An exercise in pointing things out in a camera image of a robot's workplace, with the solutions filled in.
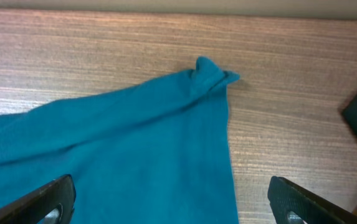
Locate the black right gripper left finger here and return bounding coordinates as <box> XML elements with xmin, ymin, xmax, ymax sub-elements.
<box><xmin>0</xmin><ymin>174</ymin><xmax>76</xmax><ymax>224</ymax></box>

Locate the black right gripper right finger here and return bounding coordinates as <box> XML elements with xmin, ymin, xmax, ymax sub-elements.
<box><xmin>267</xmin><ymin>176</ymin><xmax>357</xmax><ymax>224</ymax></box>

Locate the dark blue shirt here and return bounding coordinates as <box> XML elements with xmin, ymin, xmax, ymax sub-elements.
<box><xmin>0</xmin><ymin>57</ymin><xmax>239</xmax><ymax>223</ymax></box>

